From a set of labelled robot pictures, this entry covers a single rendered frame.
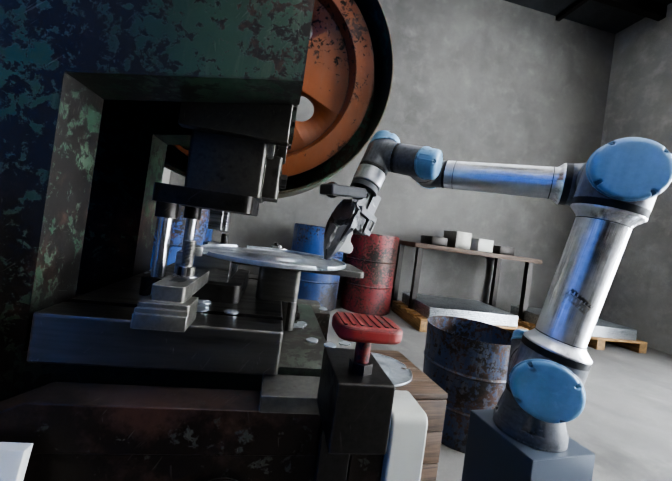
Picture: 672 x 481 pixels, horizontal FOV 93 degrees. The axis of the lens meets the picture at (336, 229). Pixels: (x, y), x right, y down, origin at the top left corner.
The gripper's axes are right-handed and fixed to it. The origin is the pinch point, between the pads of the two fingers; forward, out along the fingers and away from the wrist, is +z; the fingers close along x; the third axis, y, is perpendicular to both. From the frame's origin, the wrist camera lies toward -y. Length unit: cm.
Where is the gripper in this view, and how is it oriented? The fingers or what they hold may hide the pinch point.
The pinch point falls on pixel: (326, 253)
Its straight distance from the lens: 75.6
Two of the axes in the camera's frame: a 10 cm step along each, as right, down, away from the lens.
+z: -4.1, 8.8, -2.5
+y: 6.5, 4.7, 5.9
